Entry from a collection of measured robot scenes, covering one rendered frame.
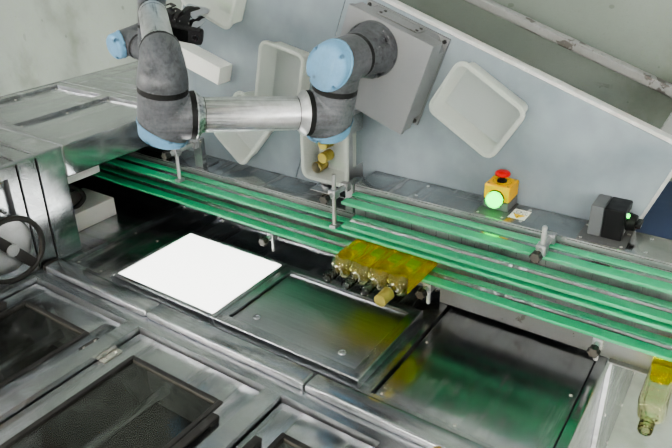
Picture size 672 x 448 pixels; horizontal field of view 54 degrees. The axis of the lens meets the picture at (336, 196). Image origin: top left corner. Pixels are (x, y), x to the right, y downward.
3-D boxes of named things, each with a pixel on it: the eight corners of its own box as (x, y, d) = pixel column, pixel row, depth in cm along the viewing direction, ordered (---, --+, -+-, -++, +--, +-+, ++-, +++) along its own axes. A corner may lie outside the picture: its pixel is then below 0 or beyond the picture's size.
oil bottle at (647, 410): (653, 368, 159) (629, 436, 140) (655, 349, 157) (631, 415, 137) (678, 375, 156) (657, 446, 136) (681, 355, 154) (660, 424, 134)
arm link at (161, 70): (136, 47, 138) (128, -19, 176) (137, 95, 143) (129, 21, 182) (192, 49, 141) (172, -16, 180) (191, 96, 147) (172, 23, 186)
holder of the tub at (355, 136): (319, 182, 216) (305, 191, 210) (316, 102, 205) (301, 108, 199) (363, 194, 207) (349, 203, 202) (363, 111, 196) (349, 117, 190)
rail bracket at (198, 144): (209, 163, 238) (163, 185, 221) (205, 119, 231) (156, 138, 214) (219, 166, 236) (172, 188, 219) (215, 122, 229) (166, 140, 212)
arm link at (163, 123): (366, 94, 163) (138, 96, 143) (356, 147, 170) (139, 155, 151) (349, 75, 172) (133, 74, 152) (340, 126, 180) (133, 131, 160)
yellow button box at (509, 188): (492, 196, 182) (482, 206, 176) (495, 172, 178) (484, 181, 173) (517, 202, 178) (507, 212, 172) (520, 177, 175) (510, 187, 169)
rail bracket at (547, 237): (543, 238, 163) (525, 261, 153) (547, 211, 160) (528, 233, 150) (559, 242, 161) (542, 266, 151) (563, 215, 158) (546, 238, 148)
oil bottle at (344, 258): (369, 244, 196) (328, 276, 180) (369, 227, 194) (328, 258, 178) (385, 249, 193) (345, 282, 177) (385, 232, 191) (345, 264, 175)
